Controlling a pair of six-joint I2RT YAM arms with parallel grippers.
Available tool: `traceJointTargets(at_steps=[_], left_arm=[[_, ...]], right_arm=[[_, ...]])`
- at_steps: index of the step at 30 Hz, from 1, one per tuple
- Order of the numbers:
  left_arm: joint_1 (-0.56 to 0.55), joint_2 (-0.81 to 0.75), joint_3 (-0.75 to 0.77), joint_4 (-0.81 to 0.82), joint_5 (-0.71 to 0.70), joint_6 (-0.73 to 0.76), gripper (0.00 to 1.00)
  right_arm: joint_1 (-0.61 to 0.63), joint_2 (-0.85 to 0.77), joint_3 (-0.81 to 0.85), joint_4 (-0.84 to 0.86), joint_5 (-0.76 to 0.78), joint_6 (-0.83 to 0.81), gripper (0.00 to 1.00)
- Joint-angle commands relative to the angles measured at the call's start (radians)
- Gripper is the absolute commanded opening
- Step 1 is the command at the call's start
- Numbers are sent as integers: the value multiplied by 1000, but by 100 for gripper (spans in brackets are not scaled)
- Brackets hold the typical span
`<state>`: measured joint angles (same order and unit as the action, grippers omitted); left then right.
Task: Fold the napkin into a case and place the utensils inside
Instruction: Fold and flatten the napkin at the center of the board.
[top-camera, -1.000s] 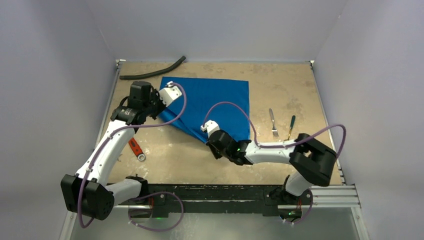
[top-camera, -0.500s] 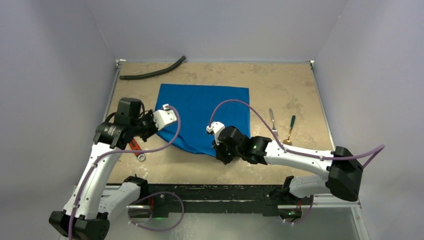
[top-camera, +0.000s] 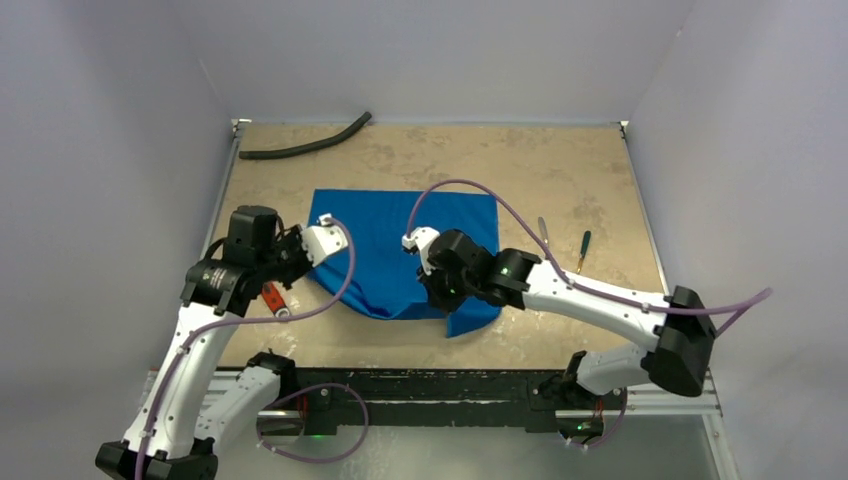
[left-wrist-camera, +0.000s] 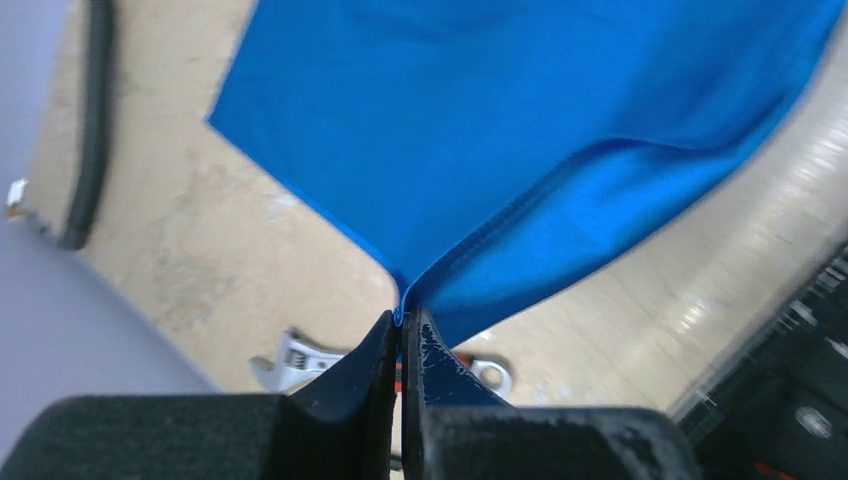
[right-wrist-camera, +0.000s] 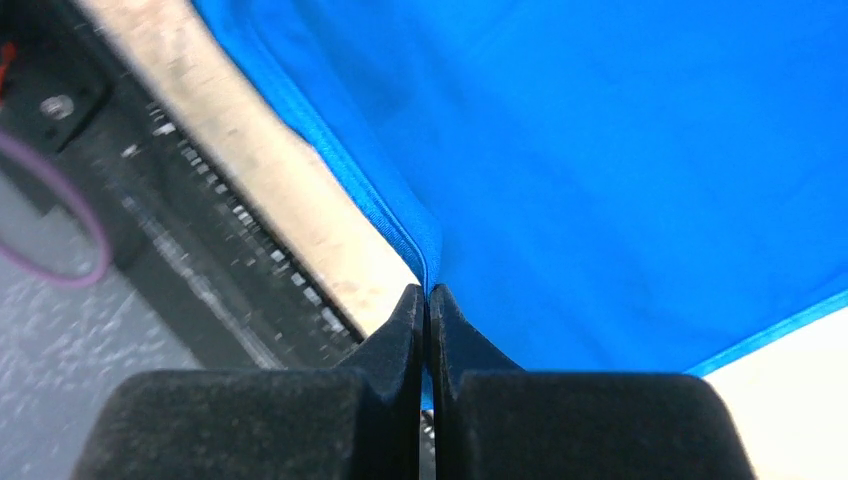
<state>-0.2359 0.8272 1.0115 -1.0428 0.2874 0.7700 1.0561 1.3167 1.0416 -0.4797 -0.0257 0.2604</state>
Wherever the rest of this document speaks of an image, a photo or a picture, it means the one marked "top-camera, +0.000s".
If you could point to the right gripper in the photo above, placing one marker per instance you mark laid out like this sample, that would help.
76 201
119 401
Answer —
436 279

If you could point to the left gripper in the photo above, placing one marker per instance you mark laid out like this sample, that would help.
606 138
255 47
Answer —
294 237

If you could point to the blue cloth napkin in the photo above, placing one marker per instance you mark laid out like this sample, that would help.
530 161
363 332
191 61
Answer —
384 285

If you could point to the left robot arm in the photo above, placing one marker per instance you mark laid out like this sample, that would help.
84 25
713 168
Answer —
174 436

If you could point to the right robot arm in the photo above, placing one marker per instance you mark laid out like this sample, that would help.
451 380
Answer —
670 338

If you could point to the silver fork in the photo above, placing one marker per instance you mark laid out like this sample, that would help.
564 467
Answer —
544 235

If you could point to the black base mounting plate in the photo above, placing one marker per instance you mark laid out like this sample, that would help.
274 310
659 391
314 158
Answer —
293 405

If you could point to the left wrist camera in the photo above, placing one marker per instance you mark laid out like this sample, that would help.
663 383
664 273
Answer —
323 240

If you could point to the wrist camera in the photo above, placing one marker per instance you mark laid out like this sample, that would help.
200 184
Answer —
419 240
323 240

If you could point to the red handled wrench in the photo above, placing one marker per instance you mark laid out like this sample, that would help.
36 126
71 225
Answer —
274 300

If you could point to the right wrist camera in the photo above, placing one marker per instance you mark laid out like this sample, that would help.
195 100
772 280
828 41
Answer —
419 240

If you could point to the aluminium frame rail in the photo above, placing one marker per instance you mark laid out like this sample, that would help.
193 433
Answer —
676 397

